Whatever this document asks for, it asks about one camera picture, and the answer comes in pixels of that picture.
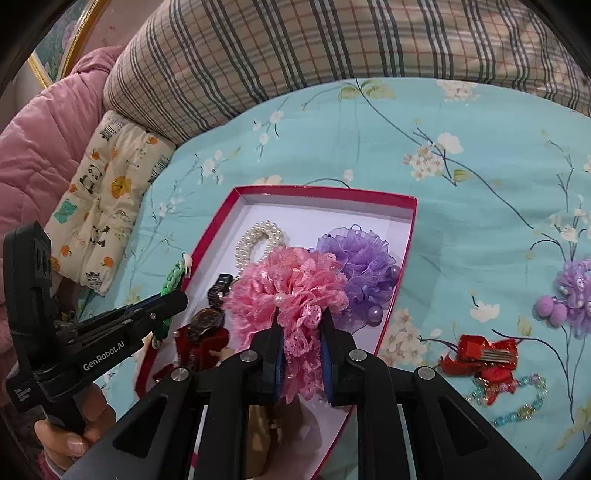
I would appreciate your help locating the beige claw hair clip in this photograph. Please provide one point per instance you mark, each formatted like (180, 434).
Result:
(261, 436)

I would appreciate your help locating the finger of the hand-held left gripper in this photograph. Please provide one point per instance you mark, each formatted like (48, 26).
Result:
(161, 309)

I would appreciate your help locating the red-rimmed white box tray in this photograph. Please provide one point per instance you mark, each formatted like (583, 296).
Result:
(323, 217)

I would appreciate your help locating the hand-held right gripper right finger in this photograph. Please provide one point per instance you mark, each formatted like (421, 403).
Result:
(327, 369)

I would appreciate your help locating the gold framed picture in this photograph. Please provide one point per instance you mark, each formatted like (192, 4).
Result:
(64, 41)

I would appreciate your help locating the plaid pillow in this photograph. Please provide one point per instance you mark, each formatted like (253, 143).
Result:
(323, 46)

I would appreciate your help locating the pink quilted blanket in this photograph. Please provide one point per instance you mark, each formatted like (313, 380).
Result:
(37, 152)

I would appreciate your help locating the red flower hair clip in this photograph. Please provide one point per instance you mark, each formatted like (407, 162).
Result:
(480, 353)

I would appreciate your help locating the pink lace scrunchie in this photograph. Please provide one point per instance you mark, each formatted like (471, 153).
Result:
(286, 286)

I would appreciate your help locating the red rose hair accessory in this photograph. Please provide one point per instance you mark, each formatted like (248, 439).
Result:
(496, 385)

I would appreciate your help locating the person's left hand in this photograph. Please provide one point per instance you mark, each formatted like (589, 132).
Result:
(74, 443)

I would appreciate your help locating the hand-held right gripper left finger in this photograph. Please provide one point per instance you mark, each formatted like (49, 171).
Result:
(277, 369)

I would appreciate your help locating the purple organza scrunchie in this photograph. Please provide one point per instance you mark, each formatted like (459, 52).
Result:
(364, 263)

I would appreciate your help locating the black band wristwatch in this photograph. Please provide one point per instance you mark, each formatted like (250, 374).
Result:
(217, 295)

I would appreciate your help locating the teal floral bedsheet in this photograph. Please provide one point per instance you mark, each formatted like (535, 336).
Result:
(485, 207)

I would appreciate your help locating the red velvet bow hair clip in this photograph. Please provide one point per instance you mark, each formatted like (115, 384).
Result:
(203, 344)

